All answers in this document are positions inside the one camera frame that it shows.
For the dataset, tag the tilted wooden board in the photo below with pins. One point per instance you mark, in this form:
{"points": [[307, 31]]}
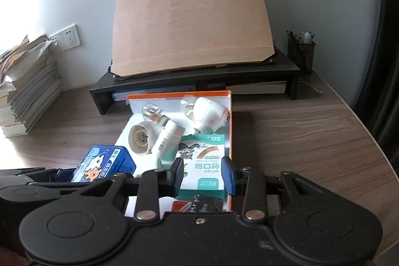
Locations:
{"points": [[156, 35]]}

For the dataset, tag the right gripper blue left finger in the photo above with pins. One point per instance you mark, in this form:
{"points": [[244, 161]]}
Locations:
{"points": [[175, 176]]}

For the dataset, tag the clear liquid refill bottle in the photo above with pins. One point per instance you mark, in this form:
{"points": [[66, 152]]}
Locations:
{"points": [[155, 114]]}

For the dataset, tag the green band-aid box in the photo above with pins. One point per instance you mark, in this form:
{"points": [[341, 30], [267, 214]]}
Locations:
{"points": [[202, 155]]}

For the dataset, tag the white wall socket panel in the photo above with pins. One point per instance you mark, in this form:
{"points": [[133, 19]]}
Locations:
{"points": [[70, 37], [56, 42]]}

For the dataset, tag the white plug-in heater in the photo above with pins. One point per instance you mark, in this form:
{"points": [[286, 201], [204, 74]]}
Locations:
{"points": [[143, 136]]}

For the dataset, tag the stack of books and papers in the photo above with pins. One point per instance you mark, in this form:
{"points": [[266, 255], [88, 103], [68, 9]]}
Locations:
{"points": [[30, 82]]}

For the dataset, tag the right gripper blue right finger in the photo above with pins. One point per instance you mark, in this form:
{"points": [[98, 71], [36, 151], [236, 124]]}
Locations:
{"points": [[229, 175]]}

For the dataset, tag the black power adapter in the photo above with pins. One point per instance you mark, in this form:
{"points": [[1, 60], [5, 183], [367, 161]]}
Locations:
{"points": [[205, 204]]}

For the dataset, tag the blue tissue pack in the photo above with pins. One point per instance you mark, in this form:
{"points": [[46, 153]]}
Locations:
{"points": [[102, 161]]}

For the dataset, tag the black monitor riser stand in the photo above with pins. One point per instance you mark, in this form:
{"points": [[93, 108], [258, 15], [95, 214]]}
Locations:
{"points": [[278, 68]]}

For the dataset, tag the orange white cardboard box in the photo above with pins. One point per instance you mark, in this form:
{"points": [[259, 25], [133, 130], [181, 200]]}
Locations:
{"points": [[169, 102]]}

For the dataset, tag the black mesh pen holder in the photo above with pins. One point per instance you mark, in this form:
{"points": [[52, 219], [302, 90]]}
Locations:
{"points": [[301, 51]]}

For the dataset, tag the red playing card box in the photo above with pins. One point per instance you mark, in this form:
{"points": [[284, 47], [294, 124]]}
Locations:
{"points": [[181, 206]]}

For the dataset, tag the white pill bottle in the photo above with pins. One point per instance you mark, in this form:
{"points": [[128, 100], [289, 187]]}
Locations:
{"points": [[167, 143]]}

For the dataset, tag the white mosquito repellent plug with bottle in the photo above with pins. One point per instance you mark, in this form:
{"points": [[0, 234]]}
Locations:
{"points": [[207, 115]]}

